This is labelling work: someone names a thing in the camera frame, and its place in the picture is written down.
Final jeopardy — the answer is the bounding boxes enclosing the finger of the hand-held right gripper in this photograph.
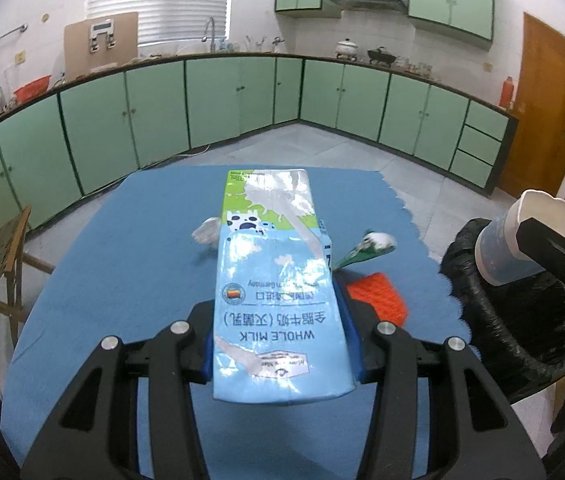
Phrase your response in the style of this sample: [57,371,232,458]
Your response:
[515,217,565,303]

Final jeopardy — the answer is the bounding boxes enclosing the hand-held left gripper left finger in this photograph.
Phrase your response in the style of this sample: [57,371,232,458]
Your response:
[20,300,216,480]

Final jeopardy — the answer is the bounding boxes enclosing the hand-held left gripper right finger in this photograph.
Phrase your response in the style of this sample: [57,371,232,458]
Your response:
[335,280,548,480]

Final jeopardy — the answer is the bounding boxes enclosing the orange spiked brush pad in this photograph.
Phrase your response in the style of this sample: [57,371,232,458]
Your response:
[345,272,409,326]

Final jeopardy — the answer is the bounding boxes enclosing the crushed paper cup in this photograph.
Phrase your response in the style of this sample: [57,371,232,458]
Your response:
[475,189,565,287]

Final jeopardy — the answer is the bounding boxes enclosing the green snack wrapper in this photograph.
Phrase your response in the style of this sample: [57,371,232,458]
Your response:
[335,230,397,271]

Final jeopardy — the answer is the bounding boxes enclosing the black bagged trash bin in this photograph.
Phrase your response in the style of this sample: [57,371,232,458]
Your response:
[439,217,565,406]

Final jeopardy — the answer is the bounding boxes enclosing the blue milk carton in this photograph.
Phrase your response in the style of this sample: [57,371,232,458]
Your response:
[212,167,355,406]

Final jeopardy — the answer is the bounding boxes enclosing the white paper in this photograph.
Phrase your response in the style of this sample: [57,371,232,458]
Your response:
[191,217,223,246]

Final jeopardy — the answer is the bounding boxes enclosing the wooden door with knob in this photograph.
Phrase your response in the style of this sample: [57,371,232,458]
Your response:
[497,11,565,201]

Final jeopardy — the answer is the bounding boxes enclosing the blue tablecloth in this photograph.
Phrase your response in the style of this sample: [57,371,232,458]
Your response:
[0,165,470,480]

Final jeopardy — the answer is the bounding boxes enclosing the row of glass jars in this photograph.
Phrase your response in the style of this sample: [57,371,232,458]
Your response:
[395,56,435,77]

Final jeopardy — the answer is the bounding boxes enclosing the green base cabinets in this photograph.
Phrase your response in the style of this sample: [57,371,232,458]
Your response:
[0,52,519,233]

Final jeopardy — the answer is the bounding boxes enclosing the range hood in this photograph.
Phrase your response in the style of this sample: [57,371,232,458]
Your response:
[325,0,407,11]

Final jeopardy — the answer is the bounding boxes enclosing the red basin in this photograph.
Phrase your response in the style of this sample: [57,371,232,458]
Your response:
[13,76,52,101]

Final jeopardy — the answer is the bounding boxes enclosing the white window blind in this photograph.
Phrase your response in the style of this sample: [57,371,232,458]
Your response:
[86,0,230,46]

